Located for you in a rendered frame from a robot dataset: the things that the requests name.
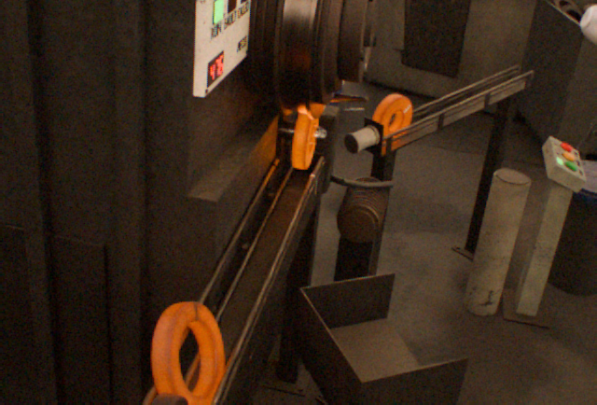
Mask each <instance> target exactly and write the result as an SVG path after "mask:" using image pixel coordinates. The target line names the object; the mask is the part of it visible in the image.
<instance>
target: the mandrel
mask: <svg viewBox="0 0 597 405"><path fill-rule="evenodd" d="M295 128H296V122H295V121H289V120H283V119H278V127H277V137H279V138H284V139H289V140H293V138H294V132H295ZM325 141H326V131H325V130H324V129H323V128H322V127H320V126H316V125H313V126H312V133H311V138H310V144H316V145H317V144H320V143H323V142H325Z"/></svg>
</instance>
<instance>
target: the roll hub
mask: <svg viewBox="0 0 597 405"><path fill-rule="evenodd" d="M379 6H380V0H373V2H369V1H368V0H344V4H343V9H342V15H341V21H340V35H339V44H338V60H337V68H338V77H339V79H340V80H343V81H350V82H355V83H361V82H362V81H363V79H362V77H363V72H364V69H365V67H366V69H367V68H368V62H369V58H370V53H371V50H372V45H373V39H374V35H375V31H376V26H377V20H378V14H379ZM362 49H365V50H366V57H365V60H364V61H363V62H362V61H360V55H361V50H362ZM366 64H367V65H366Z"/></svg>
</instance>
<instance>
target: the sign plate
mask: <svg viewBox="0 0 597 405"><path fill-rule="evenodd" d="M216 1H217V0H197V1H196V30H195V60H194V91H193V95H194V96H200V97H204V96H205V95H206V94H208V93H209V92H210V91H211V90H212V89H213V88H214V87H215V86H216V85H217V84H218V83H219V82H220V81H221V80H222V79H223V78H224V77H225V76H226V75H227V74H228V73H229V72H230V71H231V70H232V69H233V68H234V67H235V66H236V65H237V64H238V63H239V62H240V61H241V60H242V59H243V58H244V57H245V56H246V55H247V54H248V50H247V46H248V31H249V16H250V2H251V0H246V1H245V2H243V0H237V6H236V8H235V9H234V10H232V11H231V12H229V0H223V18H222V19H221V20H220V21H218V22H217V23H215V2H216ZM222 55H223V57H222V58H221V63H223V71H222V66H221V67H220V65H219V66H218V62H216V60H219V62H220V57H221V56H222ZM221 63H220V64H221ZM214 65H215V71H214ZM211 67H212V73H213V72H214V73H215V78H214V74H212V75H211ZM219 67H220V73H221V72H222V74H221V75H220V74H219V70H218V75H217V69H218V68H219ZM213 78H214V79H213Z"/></svg>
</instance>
